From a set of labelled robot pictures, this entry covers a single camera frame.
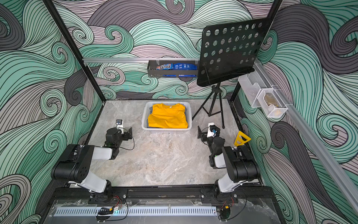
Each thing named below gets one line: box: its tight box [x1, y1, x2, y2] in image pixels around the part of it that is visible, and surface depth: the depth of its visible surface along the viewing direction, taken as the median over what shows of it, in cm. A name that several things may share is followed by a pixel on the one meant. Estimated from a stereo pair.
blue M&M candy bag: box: [156, 63, 198, 70], surface depth 94 cm
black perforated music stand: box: [191, 17, 270, 129], surface depth 66 cm
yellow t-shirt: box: [148, 103, 189, 129], surface depth 103 cm
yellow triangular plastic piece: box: [234, 130, 252, 147], surface depth 97 cm
